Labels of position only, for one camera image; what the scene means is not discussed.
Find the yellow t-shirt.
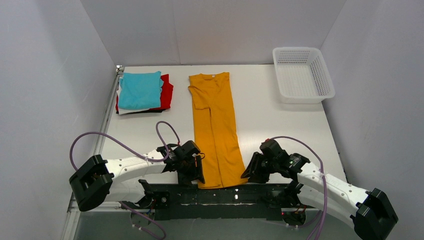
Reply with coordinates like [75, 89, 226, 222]
[188, 72, 248, 189]

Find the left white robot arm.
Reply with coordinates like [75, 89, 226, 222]
[69, 140, 205, 212]

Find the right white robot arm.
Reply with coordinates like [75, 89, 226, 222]
[241, 137, 399, 240]

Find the black folded t-shirt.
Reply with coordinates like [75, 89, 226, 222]
[116, 108, 166, 115]

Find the red folded t-shirt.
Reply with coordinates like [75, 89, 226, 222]
[115, 73, 174, 112]

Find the blue folded t-shirt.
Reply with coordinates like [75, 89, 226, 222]
[118, 71, 163, 110]

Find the white plastic basket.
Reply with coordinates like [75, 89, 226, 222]
[272, 47, 336, 104]

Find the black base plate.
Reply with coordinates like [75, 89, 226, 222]
[128, 183, 315, 225]

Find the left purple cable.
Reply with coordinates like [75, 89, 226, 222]
[69, 120, 182, 240]

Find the aluminium frame rail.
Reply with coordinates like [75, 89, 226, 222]
[61, 65, 125, 240]

